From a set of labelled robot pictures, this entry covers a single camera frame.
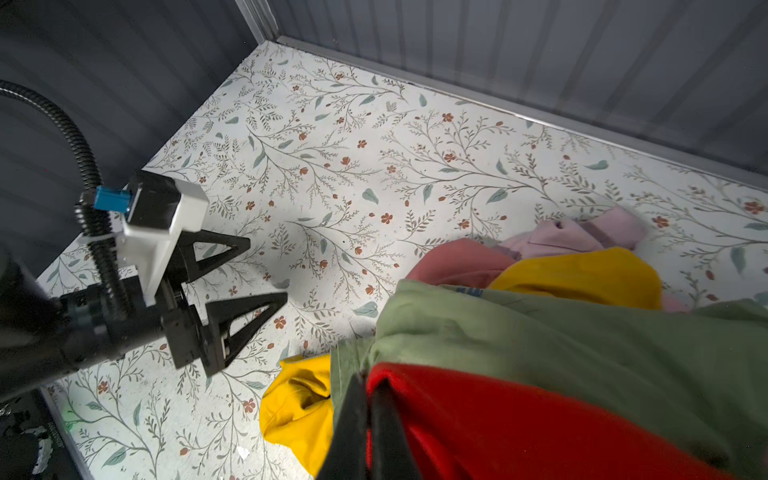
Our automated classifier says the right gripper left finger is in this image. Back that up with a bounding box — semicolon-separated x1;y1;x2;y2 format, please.
316;373;368;480

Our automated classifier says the light pink cloth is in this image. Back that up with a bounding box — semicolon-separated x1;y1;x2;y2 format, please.
489;207;687;313

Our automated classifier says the floral patterned table mat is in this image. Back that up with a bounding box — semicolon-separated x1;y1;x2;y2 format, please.
49;43;767;479

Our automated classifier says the yellow cloth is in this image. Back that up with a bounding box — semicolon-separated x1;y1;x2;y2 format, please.
259;248;663;475

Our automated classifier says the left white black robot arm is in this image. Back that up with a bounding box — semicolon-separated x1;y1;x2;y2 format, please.
1;230;288;400

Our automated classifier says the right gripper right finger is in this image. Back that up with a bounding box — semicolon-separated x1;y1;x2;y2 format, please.
370;381;422;480

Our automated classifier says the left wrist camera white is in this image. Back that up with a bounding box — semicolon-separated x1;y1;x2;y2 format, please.
116;170;209;306

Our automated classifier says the green cloth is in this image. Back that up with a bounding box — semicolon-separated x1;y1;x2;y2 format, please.
330;280;767;479

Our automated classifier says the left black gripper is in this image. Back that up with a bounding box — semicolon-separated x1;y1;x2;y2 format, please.
157;230;288;377

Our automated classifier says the left black corrugated cable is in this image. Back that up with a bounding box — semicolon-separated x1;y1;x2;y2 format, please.
0;80;133;319

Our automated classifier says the dusty rose cloth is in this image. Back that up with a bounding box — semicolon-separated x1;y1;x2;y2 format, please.
406;239;515;289

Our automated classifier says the red cloth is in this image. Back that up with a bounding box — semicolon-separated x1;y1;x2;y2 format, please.
366;363;728;479

